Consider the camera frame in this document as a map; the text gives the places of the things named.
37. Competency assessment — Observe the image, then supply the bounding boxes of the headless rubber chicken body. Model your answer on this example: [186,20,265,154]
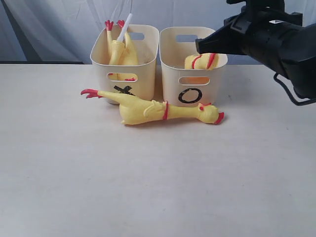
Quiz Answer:
[105,20,139,81]

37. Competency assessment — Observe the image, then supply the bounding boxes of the cream bin marked X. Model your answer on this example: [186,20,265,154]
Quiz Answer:
[90,25,159,100]

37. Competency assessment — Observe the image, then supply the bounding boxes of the whole rubber chicken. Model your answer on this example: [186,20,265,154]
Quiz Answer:
[182,53,219,84]
[80,89,225,125]

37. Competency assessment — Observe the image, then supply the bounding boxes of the detached rubber chicken head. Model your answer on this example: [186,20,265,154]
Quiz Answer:
[105,20,138,66]

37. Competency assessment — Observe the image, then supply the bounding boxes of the cream bin marked O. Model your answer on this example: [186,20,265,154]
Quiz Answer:
[159,27,228,107]

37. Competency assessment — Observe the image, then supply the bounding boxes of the blue-grey backdrop curtain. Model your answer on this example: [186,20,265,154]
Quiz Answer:
[0,0,316,65]

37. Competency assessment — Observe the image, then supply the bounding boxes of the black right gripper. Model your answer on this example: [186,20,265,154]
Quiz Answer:
[195,0,303,59]

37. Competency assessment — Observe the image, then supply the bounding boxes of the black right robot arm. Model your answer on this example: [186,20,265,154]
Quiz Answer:
[196,0,316,104]

